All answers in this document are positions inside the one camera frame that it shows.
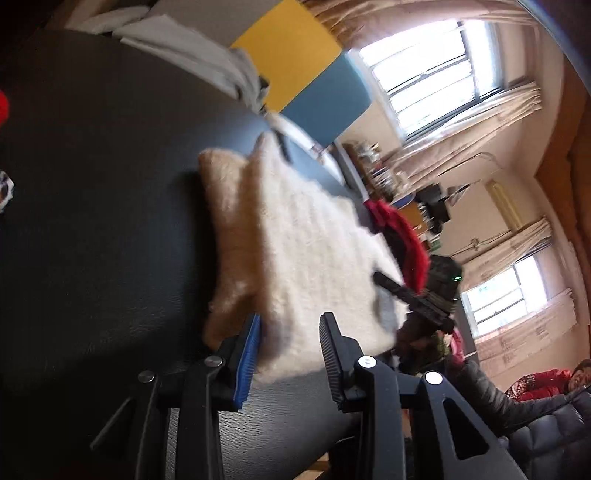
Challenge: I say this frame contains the side window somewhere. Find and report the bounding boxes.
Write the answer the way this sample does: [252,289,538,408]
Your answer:
[462,254,546,337]

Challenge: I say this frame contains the wall air conditioner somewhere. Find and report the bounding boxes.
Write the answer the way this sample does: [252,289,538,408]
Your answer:
[485,180,525,232]

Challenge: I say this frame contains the grey yellow blue armchair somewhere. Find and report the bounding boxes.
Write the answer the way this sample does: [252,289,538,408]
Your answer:
[228,0,375,162]

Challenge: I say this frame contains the beige patterned curtain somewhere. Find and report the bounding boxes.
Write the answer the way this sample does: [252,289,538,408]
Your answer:
[305,0,522,47]
[383,83,543,185]
[455,217,555,278]
[475,286,583,365]

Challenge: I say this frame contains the cream knit sweater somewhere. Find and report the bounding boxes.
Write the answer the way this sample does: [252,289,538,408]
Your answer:
[198,131,409,384]

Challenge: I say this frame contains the large window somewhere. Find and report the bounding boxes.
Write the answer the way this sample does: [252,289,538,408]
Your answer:
[358,21,504,139]

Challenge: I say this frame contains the grey garment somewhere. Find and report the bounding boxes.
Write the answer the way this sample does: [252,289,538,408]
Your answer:
[69,0,271,112]

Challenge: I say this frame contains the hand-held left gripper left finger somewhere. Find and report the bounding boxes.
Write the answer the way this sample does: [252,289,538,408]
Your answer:
[90,313,263,480]

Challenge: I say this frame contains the red knit sweater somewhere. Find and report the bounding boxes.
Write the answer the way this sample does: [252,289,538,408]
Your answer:
[365,198,431,291]

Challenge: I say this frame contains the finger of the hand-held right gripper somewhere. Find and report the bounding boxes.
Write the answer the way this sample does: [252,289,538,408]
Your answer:
[373,271,435,319]

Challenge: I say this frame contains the wooden desk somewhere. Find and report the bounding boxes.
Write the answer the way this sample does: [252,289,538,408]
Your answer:
[342,141,407,204]

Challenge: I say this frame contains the person's red patterned garment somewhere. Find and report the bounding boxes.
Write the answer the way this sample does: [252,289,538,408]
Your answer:
[0,90,14,213]

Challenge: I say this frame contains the black monitor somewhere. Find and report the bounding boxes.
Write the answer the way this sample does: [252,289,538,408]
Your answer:
[418,185,451,222]

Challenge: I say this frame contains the dark quilted jacket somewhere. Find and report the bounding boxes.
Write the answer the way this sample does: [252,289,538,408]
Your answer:
[508,392,591,480]

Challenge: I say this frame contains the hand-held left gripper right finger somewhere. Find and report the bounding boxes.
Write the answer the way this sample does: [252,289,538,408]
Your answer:
[318,312,527,480]

